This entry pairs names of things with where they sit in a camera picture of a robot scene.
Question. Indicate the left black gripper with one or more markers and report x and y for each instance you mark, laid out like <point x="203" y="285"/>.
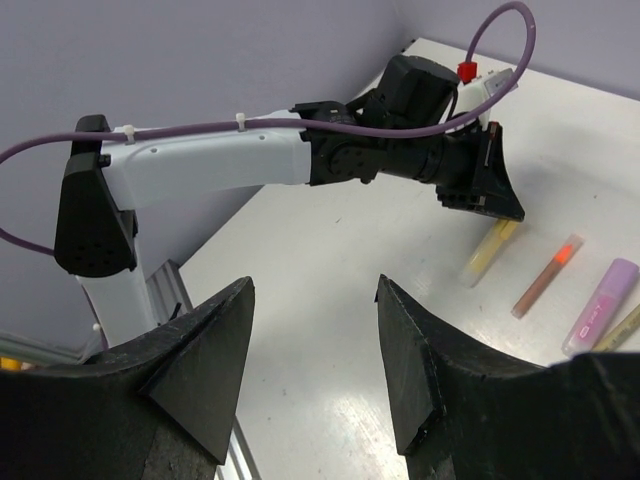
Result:
<point x="449" y="161"/>

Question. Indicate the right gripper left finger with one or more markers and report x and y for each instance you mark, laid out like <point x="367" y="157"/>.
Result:
<point x="150" y="395"/>

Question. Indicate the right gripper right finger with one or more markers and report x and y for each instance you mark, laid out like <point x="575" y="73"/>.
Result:
<point x="463" y="410"/>

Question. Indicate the yellow highlighter pen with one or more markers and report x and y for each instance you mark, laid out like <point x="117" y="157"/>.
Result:
<point x="487" y="249"/>

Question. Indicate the orange thin pen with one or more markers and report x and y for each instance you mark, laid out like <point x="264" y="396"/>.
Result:
<point x="557" y="262"/>

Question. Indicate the yellow thin pen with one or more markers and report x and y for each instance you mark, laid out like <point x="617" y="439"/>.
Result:
<point x="620" y="333"/>

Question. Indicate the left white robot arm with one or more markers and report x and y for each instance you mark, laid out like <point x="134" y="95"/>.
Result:
<point x="422" y="122"/>

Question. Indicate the colourful bins behind table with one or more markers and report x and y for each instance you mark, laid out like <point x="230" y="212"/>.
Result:
<point x="10" y="364"/>

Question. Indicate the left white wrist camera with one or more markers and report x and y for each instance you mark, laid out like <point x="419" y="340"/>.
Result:
<point x="481" y="89"/>

